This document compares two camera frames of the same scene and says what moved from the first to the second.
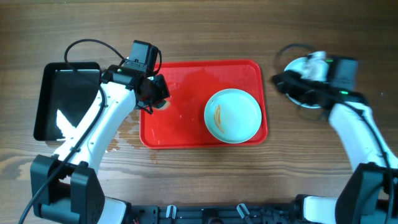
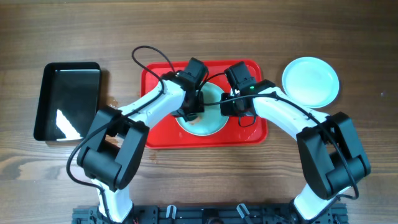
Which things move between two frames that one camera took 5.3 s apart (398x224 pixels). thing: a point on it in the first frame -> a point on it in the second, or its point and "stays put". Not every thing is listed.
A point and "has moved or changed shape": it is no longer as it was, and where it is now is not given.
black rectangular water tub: x=65 y=98 stays put
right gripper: x=286 y=83 -> x=232 y=109
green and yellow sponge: x=164 y=106 has moved or changed shape
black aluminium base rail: x=286 y=213 stays put
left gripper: x=158 y=91 -> x=189 y=112
